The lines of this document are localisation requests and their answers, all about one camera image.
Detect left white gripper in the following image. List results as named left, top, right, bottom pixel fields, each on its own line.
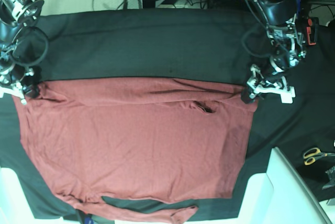
left=241, top=64, right=296, bottom=104

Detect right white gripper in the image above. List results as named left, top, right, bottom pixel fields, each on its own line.
left=1, top=67, right=39, bottom=105

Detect red long-sleeve T-shirt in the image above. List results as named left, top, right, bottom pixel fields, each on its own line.
left=13, top=77, right=257, bottom=223

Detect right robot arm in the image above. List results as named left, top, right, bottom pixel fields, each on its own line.
left=1, top=0, right=50, bottom=105

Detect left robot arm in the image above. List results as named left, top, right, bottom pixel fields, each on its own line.
left=241, top=0, right=306, bottom=104

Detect black table cloth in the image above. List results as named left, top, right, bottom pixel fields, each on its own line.
left=0, top=8, right=335, bottom=220

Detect orange black clamp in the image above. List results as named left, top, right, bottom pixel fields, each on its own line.
left=306, top=17, right=319, bottom=46

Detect blue orange clamp bottom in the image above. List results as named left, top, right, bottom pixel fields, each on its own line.
left=77, top=213, right=96, bottom=224

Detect yellow-handled scissors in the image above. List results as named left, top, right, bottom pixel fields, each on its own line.
left=303, top=147, right=334, bottom=166

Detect blue clamp handle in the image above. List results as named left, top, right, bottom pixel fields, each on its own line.
left=293, top=0, right=301, bottom=17

